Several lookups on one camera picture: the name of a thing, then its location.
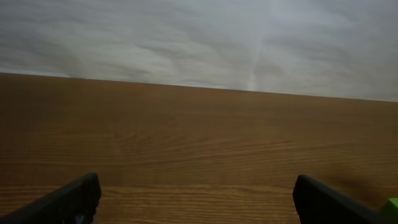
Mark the green cube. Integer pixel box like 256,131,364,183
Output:
378,197,398,220

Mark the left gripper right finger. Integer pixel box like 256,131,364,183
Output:
292,174,394,224

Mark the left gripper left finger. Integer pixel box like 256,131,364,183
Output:
0,172,102,224

